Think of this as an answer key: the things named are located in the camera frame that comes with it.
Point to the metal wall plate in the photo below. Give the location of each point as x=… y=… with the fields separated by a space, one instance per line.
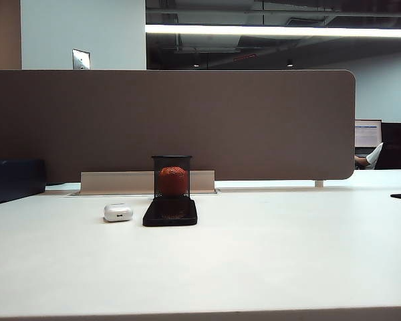
x=81 y=59

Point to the brown desk partition panel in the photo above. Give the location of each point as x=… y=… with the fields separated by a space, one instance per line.
x=187 y=120

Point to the white partition bracket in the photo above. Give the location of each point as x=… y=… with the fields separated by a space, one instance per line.
x=319 y=183

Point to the computer monitor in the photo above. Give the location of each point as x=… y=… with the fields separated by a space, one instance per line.
x=367 y=133

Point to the dark blue box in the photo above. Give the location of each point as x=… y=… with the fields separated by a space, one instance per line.
x=11 y=179

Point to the long ceiling light strip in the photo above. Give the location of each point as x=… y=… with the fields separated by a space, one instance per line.
x=280 y=30

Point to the black mesh pen holder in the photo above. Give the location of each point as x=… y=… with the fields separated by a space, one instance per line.
x=157 y=177

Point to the person in black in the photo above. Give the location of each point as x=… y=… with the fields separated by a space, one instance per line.
x=397 y=147

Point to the orange ball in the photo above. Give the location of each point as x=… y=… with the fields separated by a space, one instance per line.
x=172 y=180

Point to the black smartphone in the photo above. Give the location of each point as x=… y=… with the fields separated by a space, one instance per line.
x=170 y=214

